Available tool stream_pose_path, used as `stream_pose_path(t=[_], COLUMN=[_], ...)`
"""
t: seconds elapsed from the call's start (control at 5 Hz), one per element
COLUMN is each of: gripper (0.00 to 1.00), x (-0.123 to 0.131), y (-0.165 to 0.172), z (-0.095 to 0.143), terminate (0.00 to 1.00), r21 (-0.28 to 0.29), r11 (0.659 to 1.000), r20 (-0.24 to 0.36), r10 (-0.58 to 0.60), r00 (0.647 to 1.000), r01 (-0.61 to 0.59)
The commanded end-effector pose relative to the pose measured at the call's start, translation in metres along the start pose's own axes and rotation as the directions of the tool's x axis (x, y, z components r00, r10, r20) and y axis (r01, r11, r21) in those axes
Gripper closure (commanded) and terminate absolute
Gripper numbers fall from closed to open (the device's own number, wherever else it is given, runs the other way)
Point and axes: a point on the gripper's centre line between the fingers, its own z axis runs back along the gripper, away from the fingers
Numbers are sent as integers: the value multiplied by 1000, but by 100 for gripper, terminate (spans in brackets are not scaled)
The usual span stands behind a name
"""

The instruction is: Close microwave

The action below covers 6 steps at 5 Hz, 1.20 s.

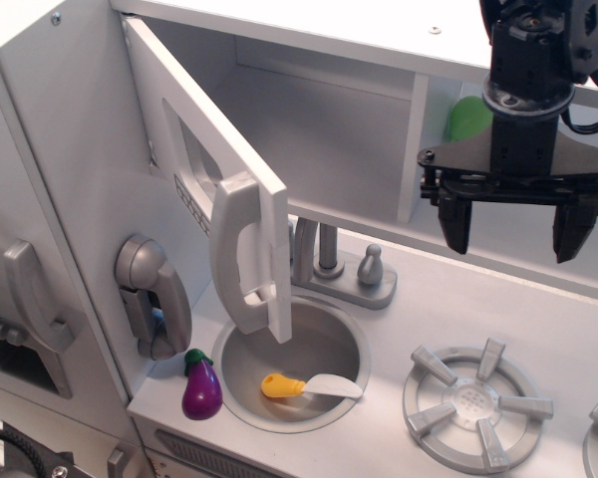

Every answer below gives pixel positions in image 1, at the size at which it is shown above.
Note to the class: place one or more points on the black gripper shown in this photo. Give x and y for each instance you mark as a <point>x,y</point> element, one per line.
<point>512,162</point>

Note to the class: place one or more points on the white microwave door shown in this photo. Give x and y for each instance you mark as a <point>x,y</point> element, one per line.
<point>232,194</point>

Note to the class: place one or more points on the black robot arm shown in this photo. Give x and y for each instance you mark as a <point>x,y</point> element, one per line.
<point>540,52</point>

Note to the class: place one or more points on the green toy pear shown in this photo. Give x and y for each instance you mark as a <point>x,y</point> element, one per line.
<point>468,118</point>

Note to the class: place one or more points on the grey toy faucet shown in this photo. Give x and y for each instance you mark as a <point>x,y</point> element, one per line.
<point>319,265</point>

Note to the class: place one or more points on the round silver sink basin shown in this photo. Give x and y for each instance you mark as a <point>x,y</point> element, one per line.
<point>325,339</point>

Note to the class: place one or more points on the purple toy eggplant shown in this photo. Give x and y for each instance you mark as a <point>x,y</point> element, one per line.
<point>202,397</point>

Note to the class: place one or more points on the grey ice dispenser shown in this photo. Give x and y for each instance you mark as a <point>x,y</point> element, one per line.
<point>25,358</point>

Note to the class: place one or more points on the yellow handled toy knife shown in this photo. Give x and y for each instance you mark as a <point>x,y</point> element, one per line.
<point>277,385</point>

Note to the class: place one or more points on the grey toy wall phone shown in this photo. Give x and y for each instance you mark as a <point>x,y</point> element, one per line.
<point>154,297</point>

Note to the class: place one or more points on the grey oven door handle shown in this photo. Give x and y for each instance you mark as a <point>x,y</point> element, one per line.
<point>117,463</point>

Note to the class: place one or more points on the grey fridge door handle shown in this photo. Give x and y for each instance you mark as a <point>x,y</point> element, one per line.
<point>33,299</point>

